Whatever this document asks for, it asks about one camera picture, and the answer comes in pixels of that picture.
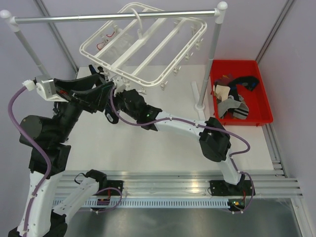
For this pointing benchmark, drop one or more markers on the grey sock back row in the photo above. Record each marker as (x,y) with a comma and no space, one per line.
(241,112)

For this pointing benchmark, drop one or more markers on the white slotted cable duct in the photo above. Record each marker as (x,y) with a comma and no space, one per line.
(94,202)

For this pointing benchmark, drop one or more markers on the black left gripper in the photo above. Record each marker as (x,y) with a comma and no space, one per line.
(93,98)

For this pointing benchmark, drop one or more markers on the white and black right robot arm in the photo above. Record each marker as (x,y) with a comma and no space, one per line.
(217,144)

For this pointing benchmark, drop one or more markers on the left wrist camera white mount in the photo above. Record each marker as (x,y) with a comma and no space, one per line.
(45,88)

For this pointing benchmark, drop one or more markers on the black and blue patterned sock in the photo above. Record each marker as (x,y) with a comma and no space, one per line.
(110,115)

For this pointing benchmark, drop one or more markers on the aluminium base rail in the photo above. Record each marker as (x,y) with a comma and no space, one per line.
(183,184)

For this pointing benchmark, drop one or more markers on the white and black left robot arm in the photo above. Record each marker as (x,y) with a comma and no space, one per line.
(47,138)

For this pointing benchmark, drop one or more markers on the grey sock with black stripes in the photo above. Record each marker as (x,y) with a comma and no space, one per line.
(229,103)

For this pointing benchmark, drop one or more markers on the brown and beige back sock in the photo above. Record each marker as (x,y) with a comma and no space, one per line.
(221,92)

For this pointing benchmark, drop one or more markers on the red plastic bin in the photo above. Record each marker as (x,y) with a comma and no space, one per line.
(256,100)

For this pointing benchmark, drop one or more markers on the purple striped sock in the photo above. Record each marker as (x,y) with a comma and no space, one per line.
(224,79)

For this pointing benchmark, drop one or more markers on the white plastic clip hanger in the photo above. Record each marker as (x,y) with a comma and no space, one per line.
(161,61)

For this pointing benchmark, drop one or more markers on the silver and white clothes rack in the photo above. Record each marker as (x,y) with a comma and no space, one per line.
(149,19)

